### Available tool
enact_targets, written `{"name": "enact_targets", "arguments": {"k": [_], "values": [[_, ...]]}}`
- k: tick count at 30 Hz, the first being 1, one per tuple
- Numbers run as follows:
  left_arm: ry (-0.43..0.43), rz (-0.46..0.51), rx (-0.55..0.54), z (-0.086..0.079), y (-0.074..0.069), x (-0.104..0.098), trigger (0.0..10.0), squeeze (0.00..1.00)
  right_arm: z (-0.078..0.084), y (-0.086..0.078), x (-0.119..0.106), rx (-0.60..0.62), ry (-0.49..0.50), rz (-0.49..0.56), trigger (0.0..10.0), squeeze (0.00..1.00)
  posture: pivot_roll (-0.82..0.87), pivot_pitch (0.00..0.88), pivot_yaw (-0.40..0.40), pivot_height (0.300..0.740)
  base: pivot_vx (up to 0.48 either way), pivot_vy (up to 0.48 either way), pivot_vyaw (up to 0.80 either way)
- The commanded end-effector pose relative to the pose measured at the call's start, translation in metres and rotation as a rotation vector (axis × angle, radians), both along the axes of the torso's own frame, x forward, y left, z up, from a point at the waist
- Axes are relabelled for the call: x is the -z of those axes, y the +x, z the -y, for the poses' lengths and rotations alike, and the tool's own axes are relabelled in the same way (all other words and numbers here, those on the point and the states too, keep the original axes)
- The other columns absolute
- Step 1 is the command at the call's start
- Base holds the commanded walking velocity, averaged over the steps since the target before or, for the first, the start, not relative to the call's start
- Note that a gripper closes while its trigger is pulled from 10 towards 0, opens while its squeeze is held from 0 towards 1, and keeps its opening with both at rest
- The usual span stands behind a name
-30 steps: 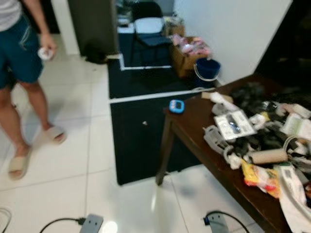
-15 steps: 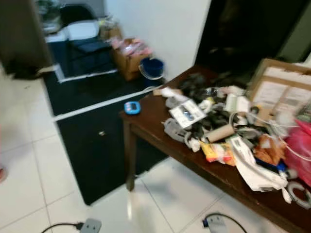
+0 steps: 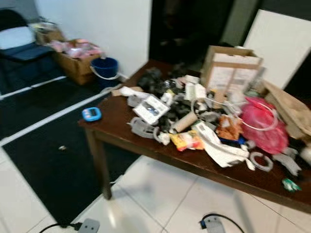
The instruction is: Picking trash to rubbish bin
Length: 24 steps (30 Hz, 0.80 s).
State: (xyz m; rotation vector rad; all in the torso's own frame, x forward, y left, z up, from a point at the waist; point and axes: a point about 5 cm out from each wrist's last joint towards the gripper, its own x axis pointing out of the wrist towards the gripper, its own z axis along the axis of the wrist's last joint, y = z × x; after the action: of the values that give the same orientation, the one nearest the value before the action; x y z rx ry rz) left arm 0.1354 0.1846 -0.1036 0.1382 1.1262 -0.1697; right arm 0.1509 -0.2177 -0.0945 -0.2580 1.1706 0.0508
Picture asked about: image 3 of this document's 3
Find pink plastic packets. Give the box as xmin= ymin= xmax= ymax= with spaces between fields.
xmin=48 ymin=39 xmax=103 ymax=59

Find dark wooden table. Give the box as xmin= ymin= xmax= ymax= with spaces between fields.
xmin=78 ymin=59 xmax=311 ymax=214

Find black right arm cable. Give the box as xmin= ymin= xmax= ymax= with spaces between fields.
xmin=199 ymin=213 xmax=246 ymax=233

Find cardboard box with pink packets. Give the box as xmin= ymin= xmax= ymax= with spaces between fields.
xmin=52 ymin=39 xmax=102 ymax=85

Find grey plastic part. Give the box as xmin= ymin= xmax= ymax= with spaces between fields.
xmin=272 ymin=148 xmax=303 ymax=177

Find blue plastic bucket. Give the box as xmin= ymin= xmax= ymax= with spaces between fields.
xmin=90 ymin=57 xmax=119 ymax=89

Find brown cardboard tube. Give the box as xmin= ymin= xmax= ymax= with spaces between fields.
xmin=172 ymin=112 xmax=198 ymax=133

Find white crumpled paper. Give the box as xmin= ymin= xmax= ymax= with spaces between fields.
xmin=117 ymin=86 xmax=149 ymax=99

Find orange snack packet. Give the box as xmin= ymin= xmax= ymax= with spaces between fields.
xmin=216 ymin=115 xmax=242 ymax=141

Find blue digital timer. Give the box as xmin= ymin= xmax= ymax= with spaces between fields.
xmin=82 ymin=107 xmax=102 ymax=122

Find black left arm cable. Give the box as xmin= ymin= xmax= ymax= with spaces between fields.
xmin=39 ymin=222 xmax=82 ymax=233

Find white paper bag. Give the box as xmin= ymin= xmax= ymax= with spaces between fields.
xmin=194 ymin=121 xmax=256 ymax=168

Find white cushion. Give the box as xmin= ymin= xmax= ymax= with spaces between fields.
xmin=0 ymin=26 xmax=35 ymax=50

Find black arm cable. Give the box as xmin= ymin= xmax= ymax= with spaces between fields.
xmin=199 ymin=213 xmax=246 ymax=233
xmin=39 ymin=222 xmax=82 ymax=233

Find black chair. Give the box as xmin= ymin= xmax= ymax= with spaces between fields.
xmin=0 ymin=9 xmax=56 ymax=61

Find flat brown cardboard piece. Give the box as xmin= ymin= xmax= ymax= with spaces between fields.
xmin=262 ymin=80 xmax=311 ymax=141

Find white board panel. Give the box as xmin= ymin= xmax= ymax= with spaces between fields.
xmin=243 ymin=9 xmax=311 ymax=89

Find green wrapper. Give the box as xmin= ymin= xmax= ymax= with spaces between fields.
xmin=281 ymin=178 xmax=302 ymax=192

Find black floor mat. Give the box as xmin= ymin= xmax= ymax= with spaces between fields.
xmin=0 ymin=63 xmax=141 ymax=226

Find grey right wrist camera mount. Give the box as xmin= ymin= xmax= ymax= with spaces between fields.
xmin=202 ymin=216 xmax=225 ymax=233

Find grey ring clamp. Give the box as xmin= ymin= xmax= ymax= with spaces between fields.
xmin=249 ymin=152 xmax=274 ymax=172

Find white cable loop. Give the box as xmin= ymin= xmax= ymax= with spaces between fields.
xmin=191 ymin=96 xmax=280 ymax=132

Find cardboard box with white labels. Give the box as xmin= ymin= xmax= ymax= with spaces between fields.
xmin=200 ymin=46 xmax=264 ymax=94

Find grey plastic bracket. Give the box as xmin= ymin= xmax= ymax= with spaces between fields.
xmin=129 ymin=116 xmax=171 ymax=145

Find yellow red snack packet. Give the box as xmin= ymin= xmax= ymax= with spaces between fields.
xmin=170 ymin=130 xmax=205 ymax=151

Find pile of black parts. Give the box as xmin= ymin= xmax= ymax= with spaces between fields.
xmin=136 ymin=64 xmax=188 ymax=97

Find white printed product box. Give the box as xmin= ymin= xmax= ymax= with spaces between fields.
xmin=132 ymin=95 xmax=171 ymax=125

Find small brown cardboard box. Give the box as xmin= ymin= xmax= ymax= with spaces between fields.
xmin=29 ymin=22 xmax=64 ymax=45

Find pink plastic bag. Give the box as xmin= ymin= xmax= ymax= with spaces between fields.
xmin=240 ymin=96 xmax=289 ymax=155

